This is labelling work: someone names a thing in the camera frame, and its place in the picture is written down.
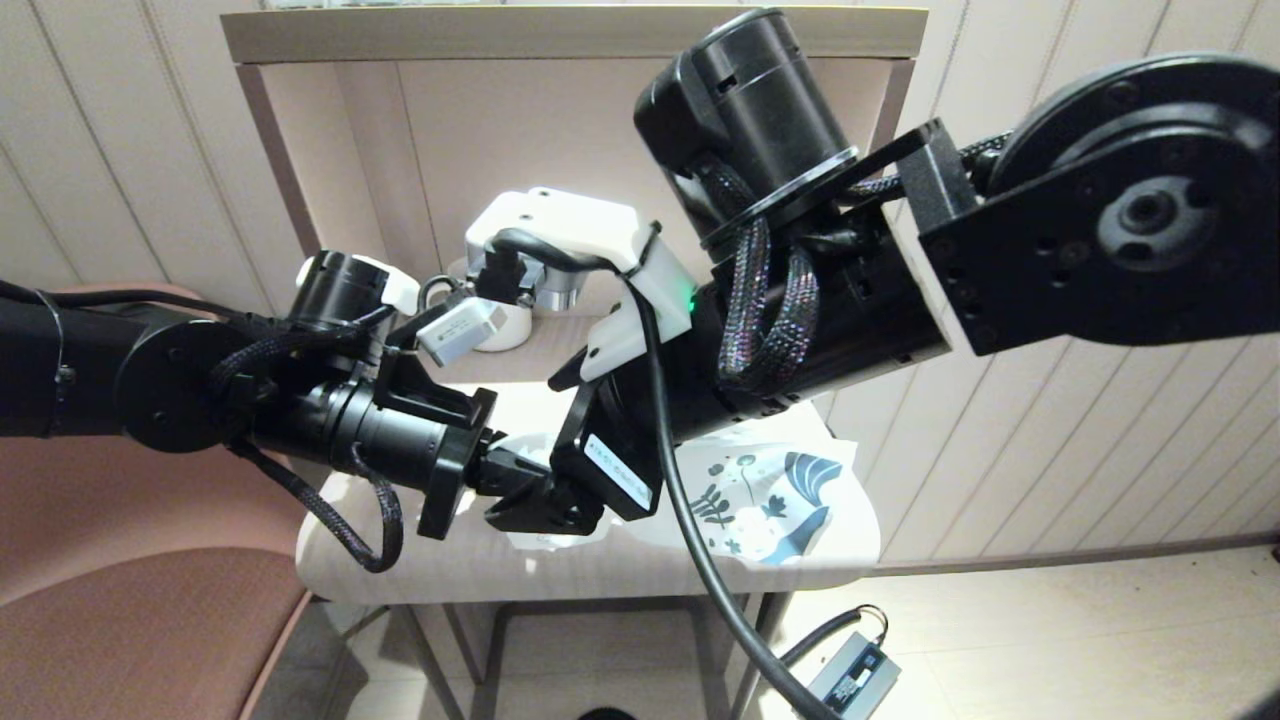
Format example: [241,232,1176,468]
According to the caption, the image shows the white floral plastic bag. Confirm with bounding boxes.
[500,418,861,569]

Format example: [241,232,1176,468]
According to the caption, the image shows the black braided right arm sleeve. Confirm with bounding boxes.
[700,165,823,397]

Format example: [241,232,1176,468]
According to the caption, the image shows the black braided arm sleeve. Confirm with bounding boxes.
[700,165,823,397]
[210,330,406,575]

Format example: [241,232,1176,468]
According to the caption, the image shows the black braided left arm sleeve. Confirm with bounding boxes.
[210,330,406,575]

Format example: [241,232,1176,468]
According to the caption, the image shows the white ribbed mug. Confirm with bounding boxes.
[445,255,536,353]

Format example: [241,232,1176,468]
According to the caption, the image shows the grey power supply box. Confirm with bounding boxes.
[805,632,901,720]

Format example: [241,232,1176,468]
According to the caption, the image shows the light wood shelf desk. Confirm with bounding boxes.
[220,5,928,720]

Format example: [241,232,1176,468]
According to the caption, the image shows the pink brown chair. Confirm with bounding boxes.
[0,283,336,720]

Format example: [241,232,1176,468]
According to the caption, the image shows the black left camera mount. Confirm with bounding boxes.
[375,275,481,429]

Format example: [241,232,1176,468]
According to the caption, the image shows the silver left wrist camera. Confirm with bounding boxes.
[415,293,509,368]

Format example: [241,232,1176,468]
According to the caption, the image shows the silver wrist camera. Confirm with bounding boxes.
[480,250,587,313]
[415,293,509,368]

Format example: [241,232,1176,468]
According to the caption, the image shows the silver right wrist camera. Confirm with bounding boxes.
[480,250,587,313]

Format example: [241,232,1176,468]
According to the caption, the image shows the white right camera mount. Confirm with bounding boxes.
[465,187,697,384]

